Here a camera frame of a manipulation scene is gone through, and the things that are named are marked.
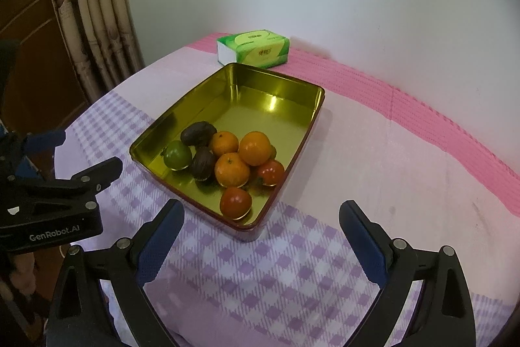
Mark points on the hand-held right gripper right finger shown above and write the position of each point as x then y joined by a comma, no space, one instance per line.
361,245

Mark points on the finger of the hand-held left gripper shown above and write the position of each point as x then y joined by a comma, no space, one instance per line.
42,139
103,170

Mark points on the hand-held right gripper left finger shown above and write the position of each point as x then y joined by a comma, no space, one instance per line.
158,245

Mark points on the green tomato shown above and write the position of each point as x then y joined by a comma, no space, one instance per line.
177,154

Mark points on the red tomato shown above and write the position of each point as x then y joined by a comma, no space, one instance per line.
235,202
271,172

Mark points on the dark brown round fruit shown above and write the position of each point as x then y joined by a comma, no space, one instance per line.
198,133
203,165

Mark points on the orange tangerine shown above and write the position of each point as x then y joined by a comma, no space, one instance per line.
231,170
224,143
254,148

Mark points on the small olive green fruit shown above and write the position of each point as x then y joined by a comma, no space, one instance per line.
273,152

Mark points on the red and gold tin box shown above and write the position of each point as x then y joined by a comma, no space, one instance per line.
252,103

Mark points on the person's left hand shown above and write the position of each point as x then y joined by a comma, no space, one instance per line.
22,274

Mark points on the brown wooden door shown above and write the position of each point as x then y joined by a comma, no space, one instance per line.
32,46

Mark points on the pink and purple checked tablecloth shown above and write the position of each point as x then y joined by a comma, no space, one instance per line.
386,152

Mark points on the beige patterned curtain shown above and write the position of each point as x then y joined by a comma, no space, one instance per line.
93,5

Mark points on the green tissue pack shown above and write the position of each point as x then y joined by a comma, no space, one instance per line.
254,46

